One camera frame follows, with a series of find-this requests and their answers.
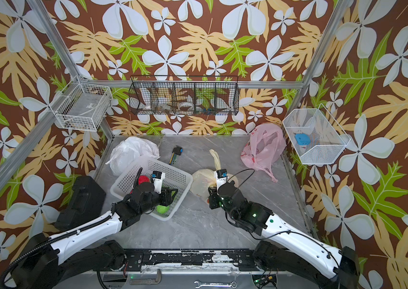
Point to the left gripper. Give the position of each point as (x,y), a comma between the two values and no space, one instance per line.
(166,197)

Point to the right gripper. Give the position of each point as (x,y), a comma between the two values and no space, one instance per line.
(213,196)

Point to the red apple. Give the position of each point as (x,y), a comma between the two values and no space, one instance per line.
(143,179)

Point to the green apple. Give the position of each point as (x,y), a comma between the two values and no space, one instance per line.
(162,209)

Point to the yellow orange-print plastic bag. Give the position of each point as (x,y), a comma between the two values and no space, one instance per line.
(204,179)

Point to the white perforated plastic basket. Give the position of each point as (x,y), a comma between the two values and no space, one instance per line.
(174,179)

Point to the pink apple-print plastic bag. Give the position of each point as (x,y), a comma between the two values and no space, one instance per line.
(265,146)

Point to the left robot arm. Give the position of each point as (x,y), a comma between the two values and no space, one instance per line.
(49,260)

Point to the white plastic bag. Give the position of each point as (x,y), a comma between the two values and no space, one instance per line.
(128,151)

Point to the black tool case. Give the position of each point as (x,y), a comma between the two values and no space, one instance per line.
(85,205)

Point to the silver wrench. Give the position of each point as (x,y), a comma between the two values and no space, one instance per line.
(199,284)

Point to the blue object in basket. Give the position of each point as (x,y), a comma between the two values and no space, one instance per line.
(302,139)

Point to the small black connector with wires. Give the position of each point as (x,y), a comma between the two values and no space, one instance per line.
(176,152)

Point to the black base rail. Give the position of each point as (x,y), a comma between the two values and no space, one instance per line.
(241,260)

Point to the black wire wall basket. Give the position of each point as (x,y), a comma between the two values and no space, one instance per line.
(187,95)

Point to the white wire basket left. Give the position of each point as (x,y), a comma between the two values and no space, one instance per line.
(81,105)

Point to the white wire basket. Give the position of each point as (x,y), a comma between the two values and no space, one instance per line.
(81,105)
(328,138)

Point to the white wire basket right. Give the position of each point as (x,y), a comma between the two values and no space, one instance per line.
(328,138)

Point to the aluminium frame post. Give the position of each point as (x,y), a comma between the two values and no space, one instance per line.
(308,30)

